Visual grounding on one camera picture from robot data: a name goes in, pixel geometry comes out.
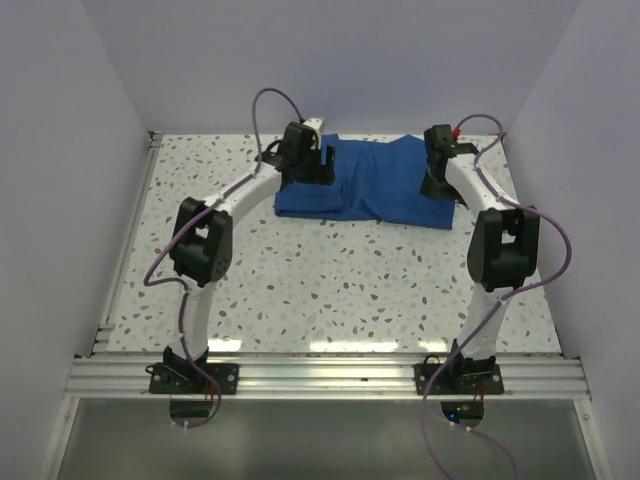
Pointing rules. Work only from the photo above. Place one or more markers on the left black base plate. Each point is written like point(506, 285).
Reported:
point(174, 375)

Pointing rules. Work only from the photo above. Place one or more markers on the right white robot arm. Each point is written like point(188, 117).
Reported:
point(501, 256)

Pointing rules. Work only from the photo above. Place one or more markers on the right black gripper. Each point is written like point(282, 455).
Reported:
point(432, 190)

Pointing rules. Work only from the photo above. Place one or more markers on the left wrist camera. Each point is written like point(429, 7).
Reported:
point(316, 124)

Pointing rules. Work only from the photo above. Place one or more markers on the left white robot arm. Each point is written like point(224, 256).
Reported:
point(201, 250)

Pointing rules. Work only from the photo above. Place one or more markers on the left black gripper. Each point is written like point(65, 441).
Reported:
point(321, 173)

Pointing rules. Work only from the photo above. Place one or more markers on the aluminium front rail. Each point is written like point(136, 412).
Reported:
point(327, 377)

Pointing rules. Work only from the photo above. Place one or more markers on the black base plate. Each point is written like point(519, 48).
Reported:
point(174, 375)
point(464, 376)

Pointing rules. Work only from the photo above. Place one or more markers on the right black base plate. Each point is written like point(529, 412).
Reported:
point(464, 376)

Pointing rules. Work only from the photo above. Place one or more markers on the blue surgical cloth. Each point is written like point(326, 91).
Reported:
point(373, 181)

